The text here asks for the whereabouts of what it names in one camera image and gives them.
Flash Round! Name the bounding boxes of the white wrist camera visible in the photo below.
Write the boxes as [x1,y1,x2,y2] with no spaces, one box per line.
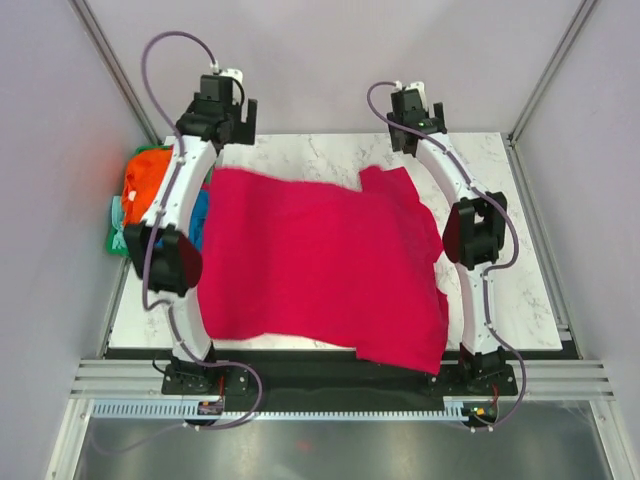
[211,68,244,84]
[393,81,427,103]

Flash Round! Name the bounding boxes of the aluminium corner post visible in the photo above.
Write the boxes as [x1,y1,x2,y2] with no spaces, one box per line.
[506,0,600,147]
[69,0,160,144]

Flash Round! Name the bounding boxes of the right side aluminium rail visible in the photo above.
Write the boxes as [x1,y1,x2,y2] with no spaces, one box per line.
[502,134,583,360]

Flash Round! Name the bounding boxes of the left aluminium corner post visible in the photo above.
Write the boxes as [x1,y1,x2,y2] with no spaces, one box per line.
[69,0,160,144]

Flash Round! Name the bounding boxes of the orange t shirt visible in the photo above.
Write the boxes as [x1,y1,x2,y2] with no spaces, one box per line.
[121,148,172,225]

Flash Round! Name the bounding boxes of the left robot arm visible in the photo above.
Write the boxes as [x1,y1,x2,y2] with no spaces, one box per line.
[124,68,257,393]

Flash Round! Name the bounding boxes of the green plastic basket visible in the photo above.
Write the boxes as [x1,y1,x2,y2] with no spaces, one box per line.
[106,146,172,257]

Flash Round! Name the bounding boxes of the blue t shirt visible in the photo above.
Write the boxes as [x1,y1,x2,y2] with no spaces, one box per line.
[154,187,214,251]

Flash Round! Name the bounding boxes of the white slotted cable duct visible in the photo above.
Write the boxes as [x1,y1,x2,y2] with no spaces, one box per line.
[91,399,468,422]

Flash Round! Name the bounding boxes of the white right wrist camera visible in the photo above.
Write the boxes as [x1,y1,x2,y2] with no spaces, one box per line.
[393,81,427,103]

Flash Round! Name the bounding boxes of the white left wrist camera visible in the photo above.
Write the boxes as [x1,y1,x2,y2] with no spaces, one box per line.
[211,68,244,84]

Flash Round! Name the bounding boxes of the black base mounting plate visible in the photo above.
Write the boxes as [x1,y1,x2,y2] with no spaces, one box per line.
[161,350,518,410]

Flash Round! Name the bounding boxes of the right aluminium corner post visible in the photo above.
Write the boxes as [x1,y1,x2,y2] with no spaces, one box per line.
[506,0,600,147]

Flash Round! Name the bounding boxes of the magenta t shirt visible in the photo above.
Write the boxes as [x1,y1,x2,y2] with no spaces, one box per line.
[197,166,449,374]

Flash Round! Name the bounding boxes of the light teal t shirt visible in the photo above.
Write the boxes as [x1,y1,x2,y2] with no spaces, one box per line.
[107,196,128,255]

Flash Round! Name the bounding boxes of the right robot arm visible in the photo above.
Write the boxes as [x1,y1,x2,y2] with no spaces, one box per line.
[386,82,507,394]

